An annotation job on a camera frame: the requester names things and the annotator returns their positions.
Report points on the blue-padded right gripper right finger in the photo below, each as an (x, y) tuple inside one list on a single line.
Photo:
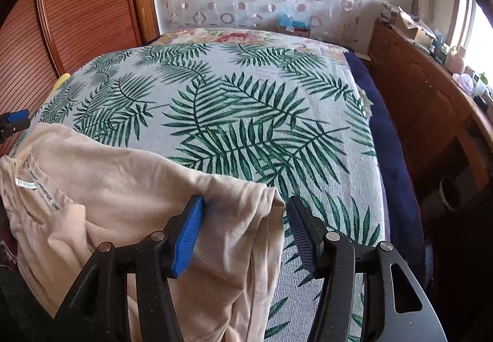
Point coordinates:
[(396, 308)]

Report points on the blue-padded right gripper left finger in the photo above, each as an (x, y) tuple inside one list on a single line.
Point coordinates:
[(96, 307)]

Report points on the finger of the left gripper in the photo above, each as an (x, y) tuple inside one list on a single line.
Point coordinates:
[(14, 117)]

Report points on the peach printed t-shirt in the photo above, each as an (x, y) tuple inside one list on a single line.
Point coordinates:
[(65, 193)]

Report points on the yellow pillow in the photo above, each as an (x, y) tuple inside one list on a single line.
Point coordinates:
[(60, 82)]

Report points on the dark blue bed sheet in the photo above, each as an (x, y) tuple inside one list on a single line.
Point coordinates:
[(405, 228)]

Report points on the brown wooden sideboard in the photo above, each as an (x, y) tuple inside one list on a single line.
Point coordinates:
[(444, 134)]

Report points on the palm leaf print blanket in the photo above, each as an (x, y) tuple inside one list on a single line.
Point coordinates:
[(295, 118)]

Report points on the pink ceramic vase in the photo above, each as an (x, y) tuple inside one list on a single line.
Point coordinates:
[(455, 60)]

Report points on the floral pink quilt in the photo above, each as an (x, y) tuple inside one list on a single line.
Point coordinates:
[(254, 37)]

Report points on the open cardboard box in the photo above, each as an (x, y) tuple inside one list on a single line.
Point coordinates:
[(417, 31)]

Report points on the blue tissue box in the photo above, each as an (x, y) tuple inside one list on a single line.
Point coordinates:
[(288, 25)]

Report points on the bright window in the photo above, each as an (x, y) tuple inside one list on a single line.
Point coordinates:
[(473, 33)]

